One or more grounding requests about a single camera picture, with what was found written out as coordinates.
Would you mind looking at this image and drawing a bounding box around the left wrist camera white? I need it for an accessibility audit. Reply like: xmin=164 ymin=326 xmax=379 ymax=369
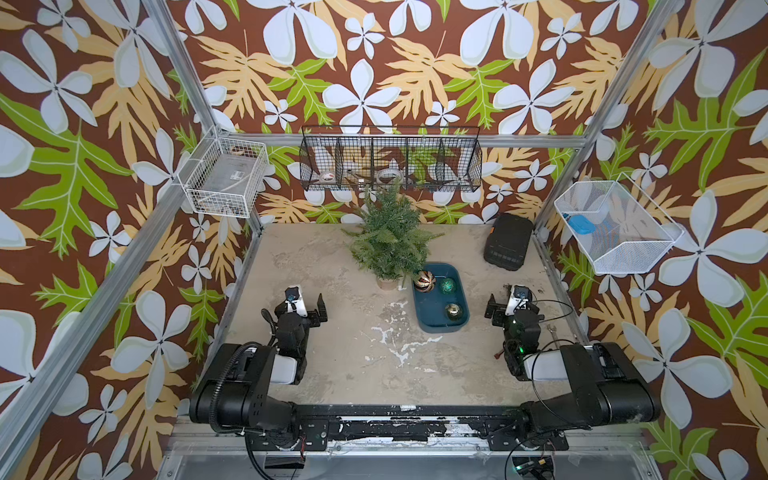
xmin=284 ymin=285 xmax=308 ymax=318

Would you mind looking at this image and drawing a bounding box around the white mesh basket right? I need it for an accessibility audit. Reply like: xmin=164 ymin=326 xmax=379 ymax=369
xmin=554 ymin=174 xmax=684 ymax=276

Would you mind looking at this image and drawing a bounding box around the black wire basket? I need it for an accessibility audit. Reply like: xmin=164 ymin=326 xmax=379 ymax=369
xmin=296 ymin=125 xmax=483 ymax=192

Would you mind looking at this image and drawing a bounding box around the teal plastic tray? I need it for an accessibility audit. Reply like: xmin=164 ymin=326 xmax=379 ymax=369
xmin=412 ymin=262 xmax=470 ymax=334

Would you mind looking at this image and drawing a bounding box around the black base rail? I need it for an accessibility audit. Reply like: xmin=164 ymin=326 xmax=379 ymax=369
xmin=245 ymin=405 xmax=568 ymax=453

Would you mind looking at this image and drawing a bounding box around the small green christmas tree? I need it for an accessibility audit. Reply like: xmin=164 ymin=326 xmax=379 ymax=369
xmin=344 ymin=183 xmax=440 ymax=281

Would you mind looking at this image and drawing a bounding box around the beige tree pot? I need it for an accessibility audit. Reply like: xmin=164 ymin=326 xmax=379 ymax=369
xmin=376 ymin=277 xmax=400 ymax=290

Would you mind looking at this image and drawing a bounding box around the white wire basket left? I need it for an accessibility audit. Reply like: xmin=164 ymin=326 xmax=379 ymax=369
xmin=179 ymin=128 xmax=270 ymax=219

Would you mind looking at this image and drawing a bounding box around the green glitter ball ornament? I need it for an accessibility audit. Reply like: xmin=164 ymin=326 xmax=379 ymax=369
xmin=439 ymin=277 xmax=457 ymax=295

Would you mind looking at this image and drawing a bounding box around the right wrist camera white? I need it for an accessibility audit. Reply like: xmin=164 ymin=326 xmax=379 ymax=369
xmin=505 ymin=285 xmax=533 ymax=316

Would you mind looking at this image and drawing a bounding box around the blue object in basket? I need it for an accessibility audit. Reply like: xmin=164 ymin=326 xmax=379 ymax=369
xmin=566 ymin=215 xmax=597 ymax=235

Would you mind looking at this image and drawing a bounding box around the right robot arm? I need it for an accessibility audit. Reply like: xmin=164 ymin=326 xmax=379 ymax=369
xmin=484 ymin=293 xmax=662 ymax=433

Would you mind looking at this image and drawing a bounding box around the red gold striped ornament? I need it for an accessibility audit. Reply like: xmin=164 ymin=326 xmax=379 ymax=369
xmin=413 ymin=270 xmax=436 ymax=293

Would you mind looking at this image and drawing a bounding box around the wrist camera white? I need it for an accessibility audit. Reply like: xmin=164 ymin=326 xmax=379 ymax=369
xmin=284 ymin=285 xmax=308 ymax=318
xmin=505 ymin=285 xmax=533 ymax=316

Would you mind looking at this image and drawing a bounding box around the gold ball ornament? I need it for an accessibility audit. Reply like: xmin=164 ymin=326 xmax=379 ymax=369
xmin=445 ymin=303 xmax=464 ymax=322

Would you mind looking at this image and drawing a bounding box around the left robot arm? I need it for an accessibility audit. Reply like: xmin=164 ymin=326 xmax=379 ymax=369
xmin=189 ymin=286 xmax=328 ymax=437

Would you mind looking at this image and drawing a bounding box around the black hard case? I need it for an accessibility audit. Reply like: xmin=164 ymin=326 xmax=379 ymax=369
xmin=483 ymin=213 xmax=533 ymax=271

